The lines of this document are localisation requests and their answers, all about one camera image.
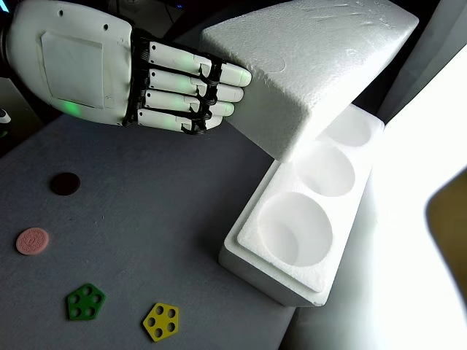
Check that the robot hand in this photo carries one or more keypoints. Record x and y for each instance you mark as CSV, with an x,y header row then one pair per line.
x,y
73,65

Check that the white styrofoam lid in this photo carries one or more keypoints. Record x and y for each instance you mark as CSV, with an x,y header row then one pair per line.
x,y
310,54

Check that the white styrofoam box base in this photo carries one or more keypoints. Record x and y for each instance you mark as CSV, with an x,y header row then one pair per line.
x,y
277,280

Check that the small white black device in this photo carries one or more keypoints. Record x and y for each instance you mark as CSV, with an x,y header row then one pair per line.
x,y
4,116

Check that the dark brown round disc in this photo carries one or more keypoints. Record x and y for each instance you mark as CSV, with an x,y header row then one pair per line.
x,y
65,184

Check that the grey table cloth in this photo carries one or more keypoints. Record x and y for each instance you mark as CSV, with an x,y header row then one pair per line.
x,y
146,218

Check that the pink round disc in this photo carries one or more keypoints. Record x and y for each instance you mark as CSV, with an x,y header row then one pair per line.
x,y
32,241

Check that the green pentagon block with holes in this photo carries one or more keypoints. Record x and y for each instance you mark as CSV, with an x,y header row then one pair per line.
x,y
85,302

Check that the yellow pentagon block with holes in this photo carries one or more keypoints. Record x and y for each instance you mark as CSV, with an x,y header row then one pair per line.
x,y
160,322

